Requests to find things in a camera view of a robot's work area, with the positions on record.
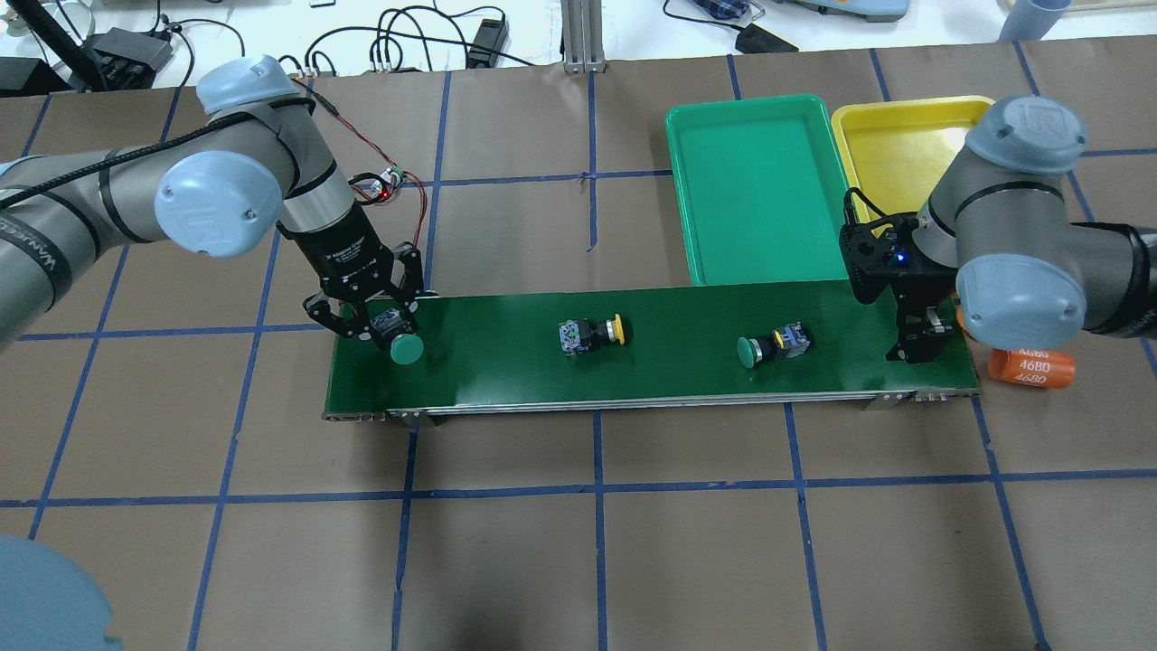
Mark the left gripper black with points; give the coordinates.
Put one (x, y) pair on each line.
(338, 252)

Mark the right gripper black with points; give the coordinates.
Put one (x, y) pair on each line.
(921, 287)

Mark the green push button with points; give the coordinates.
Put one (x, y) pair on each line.
(395, 332)
(785, 342)

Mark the orange cylinder with label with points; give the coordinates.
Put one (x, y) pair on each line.
(1032, 367)

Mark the plain orange cylinder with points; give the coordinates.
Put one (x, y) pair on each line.
(961, 322)

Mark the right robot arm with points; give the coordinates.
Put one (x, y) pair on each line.
(994, 231)

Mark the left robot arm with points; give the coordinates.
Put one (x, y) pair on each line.
(260, 164)

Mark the green conveyor belt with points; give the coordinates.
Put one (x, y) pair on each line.
(501, 354)

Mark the small red led board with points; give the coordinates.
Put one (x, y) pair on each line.
(382, 187)

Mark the yellow plastic tray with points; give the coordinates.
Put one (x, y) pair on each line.
(897, 151)

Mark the green plastic tray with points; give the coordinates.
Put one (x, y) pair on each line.
(759, 186)

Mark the black power adapter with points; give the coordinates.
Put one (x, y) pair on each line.
(753, 38)

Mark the blue plaid umbrella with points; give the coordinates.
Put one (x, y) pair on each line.
(725, 10)

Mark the aluminium frame post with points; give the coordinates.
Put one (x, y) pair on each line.
(582, 46)

